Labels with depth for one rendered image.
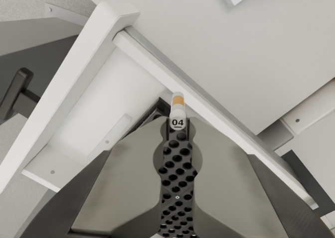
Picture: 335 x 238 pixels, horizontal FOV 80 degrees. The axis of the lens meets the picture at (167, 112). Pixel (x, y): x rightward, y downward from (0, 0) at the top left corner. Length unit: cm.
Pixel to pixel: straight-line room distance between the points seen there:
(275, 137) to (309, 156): 8
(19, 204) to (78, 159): 192
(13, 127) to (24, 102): 145
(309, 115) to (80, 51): 38
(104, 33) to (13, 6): 121
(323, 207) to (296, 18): 26
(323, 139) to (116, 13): 34
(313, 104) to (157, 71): 31
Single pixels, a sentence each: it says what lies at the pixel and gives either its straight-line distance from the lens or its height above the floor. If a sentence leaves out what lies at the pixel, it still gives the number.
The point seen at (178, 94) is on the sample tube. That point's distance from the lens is 17.
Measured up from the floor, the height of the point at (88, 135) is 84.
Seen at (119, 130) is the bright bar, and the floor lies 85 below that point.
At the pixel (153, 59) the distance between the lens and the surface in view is 22.
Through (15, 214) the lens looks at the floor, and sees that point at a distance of 244.
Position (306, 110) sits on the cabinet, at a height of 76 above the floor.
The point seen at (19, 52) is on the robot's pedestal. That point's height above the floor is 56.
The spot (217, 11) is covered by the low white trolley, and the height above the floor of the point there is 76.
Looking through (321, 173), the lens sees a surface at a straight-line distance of 36.
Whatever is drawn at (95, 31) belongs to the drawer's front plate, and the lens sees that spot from 18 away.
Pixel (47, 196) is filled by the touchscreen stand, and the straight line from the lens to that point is 143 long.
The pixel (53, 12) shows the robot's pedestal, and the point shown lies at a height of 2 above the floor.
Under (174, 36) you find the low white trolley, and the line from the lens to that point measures 34.
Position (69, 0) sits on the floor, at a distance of 122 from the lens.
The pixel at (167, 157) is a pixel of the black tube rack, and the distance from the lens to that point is 26.
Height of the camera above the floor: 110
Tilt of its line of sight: 62 degrees down
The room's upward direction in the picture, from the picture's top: 174 degrees counter-clockwise
